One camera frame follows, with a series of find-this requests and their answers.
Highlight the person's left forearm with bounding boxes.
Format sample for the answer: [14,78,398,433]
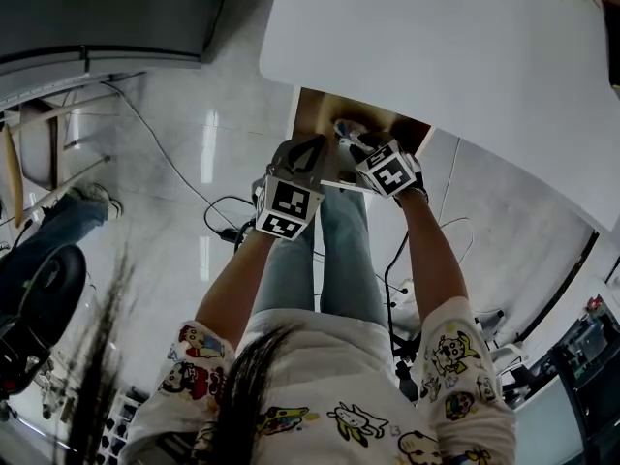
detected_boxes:
[193,220,292,354]

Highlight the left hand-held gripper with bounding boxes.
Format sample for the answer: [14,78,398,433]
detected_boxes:
[251,133,331,241]

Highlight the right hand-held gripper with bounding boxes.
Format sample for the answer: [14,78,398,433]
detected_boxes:
[345,131,421,199]

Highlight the black office chair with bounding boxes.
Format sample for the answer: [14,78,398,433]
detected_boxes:
[0,243,89,399]

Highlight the wooden desk drawer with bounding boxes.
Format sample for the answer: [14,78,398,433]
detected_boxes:
[292,86,433,194]

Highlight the white cartoon print shirt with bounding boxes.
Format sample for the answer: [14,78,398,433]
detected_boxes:
[118,295,517,465]

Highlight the light blue jeans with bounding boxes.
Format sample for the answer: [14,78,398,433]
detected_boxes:
[250,184,391,332]

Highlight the person's right forearm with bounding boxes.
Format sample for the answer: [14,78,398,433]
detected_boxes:
[394,189,474,327]

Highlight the white desk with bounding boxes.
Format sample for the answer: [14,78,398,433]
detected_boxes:
[258,0,620,234]

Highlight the dark monitor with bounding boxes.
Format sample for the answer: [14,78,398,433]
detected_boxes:
[511,294,620,465]

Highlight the grey floor cable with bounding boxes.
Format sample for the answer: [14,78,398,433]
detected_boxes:
[99,80,256,208]

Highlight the black floor cable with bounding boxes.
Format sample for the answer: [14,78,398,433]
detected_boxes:
[202,194,258,242]

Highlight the wooden chair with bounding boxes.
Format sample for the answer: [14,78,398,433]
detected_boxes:
[0,98,113,230]

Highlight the grey cabinet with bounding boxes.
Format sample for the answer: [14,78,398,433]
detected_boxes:
[0,0,234,79]

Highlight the item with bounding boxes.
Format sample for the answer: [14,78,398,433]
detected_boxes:
[332,117,370,145]

